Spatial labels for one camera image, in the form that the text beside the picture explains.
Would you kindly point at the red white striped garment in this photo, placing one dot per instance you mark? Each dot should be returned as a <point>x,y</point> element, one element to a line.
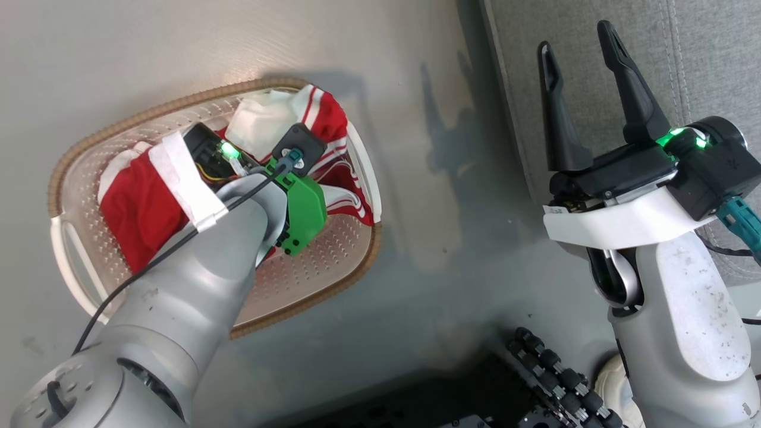
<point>140,208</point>

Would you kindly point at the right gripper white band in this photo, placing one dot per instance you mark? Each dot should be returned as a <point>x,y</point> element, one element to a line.
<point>618,217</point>

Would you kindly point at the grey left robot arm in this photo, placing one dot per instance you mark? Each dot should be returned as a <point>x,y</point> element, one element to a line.
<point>172,321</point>

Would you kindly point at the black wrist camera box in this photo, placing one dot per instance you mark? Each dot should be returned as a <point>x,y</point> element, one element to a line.
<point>710,178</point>
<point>302,139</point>

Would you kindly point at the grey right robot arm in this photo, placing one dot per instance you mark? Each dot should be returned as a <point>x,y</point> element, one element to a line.
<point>689,321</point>

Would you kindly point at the white perforated laundry basket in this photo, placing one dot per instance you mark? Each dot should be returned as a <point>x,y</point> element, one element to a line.
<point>333,249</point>

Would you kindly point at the grey fabric sofa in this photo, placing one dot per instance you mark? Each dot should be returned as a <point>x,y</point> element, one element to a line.
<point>594,77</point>

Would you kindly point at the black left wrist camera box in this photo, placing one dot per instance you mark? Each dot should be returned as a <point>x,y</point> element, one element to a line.
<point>302,139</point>

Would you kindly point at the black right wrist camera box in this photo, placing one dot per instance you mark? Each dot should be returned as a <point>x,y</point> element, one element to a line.
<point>710,178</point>

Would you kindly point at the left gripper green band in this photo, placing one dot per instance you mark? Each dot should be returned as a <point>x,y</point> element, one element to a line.
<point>306,211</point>

